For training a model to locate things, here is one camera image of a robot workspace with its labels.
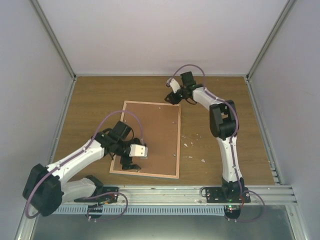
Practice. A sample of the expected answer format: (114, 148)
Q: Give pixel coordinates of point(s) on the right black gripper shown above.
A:
(173, 100)

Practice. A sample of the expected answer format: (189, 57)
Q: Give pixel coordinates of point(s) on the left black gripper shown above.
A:
(124, 162)

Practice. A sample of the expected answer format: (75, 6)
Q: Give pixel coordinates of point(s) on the blue wooden picture frame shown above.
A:
(178, 140)

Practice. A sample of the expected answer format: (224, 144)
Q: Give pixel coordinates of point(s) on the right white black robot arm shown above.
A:
(223, 124)

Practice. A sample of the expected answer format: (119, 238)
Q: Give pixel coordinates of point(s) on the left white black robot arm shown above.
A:
(50, 186)

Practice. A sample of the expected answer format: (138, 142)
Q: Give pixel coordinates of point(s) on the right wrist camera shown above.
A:
(173, 84)

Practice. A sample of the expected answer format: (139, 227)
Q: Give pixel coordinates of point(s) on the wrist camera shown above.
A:
(173, 84)
(137, 150)

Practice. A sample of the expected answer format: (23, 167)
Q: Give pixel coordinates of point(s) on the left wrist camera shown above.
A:
(137, 150)

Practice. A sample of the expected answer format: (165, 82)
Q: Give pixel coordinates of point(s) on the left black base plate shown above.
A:
(100, 196)

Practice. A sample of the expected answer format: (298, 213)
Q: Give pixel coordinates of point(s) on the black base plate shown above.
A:
(100, 196)
(219, 194)

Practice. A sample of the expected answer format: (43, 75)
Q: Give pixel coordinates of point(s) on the grey slotted cable duct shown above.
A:
(159, 210)

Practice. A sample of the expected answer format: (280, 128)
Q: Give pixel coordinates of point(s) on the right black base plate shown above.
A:
(219, 194)

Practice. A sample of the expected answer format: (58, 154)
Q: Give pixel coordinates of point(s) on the right aluminium corner post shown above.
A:
(271, 36)

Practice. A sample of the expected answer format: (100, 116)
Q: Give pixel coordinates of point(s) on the aluminium corner post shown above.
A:
(44, 21)
(271, 36)

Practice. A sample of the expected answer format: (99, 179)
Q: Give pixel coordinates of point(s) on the aluminium front rail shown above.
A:
(193, 195)

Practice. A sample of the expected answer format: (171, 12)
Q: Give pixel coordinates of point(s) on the left aluminium corner post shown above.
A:
(44, 21)

